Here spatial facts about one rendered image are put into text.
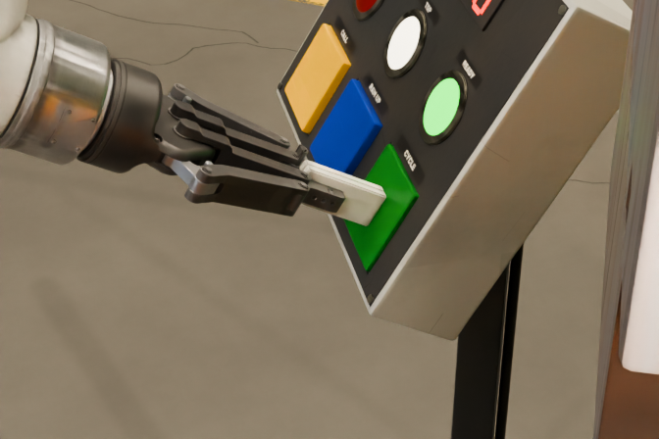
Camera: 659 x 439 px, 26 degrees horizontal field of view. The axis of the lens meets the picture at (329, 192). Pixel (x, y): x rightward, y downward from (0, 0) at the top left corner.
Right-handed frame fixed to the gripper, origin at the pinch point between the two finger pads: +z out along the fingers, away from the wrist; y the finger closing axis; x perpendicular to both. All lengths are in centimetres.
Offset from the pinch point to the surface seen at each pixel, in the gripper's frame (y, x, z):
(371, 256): 3.3, -2.4, 3.5
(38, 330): -114, -101, 29
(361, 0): -20.0, 8.3, 3.5
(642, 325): 58, 28, -23
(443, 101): 0.2, 10.1, 3.4
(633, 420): 54, 22, -17
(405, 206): 3.5, 2.6, 3.5
